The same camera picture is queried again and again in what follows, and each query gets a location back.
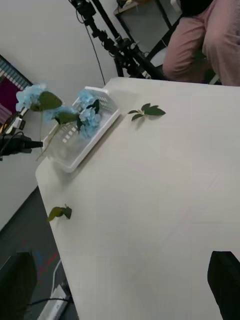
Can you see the pale blue artificial flower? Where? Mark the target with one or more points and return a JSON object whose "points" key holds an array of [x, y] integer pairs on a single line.
{"points": [[88, 120], [86, 96], [66, 117], [48, 101]]}

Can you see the shallow white box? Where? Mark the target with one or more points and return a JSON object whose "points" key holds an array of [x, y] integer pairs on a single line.
{"points": [[75, 150]]}

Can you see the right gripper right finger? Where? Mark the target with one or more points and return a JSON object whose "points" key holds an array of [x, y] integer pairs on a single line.
{"points": [[226, 287]]}

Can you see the desk with black frame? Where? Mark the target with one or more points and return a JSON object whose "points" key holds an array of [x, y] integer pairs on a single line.
{"points": [[147, 25]]}

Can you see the black tripod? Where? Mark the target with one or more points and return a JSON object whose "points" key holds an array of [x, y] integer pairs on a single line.
{"points": [[125, 53]]}

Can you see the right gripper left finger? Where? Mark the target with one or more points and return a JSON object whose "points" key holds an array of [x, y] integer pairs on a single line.
{"points": [[16, 287]]}

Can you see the green leaf twig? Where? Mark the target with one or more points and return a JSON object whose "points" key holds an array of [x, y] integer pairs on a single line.
{"points": [[153, 111]]}

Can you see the loose green leaf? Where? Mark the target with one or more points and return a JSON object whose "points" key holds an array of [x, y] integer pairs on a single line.
{"points": [[56, 212]]}

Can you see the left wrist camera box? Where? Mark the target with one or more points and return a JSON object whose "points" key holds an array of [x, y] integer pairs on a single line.
{"points": [[19, 123]]}

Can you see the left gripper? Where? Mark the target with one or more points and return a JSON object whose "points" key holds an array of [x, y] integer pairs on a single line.
{"points": [[15, 146]]}

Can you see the person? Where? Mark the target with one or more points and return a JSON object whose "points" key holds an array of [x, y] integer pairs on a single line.
{"points": [[200, 37]]}

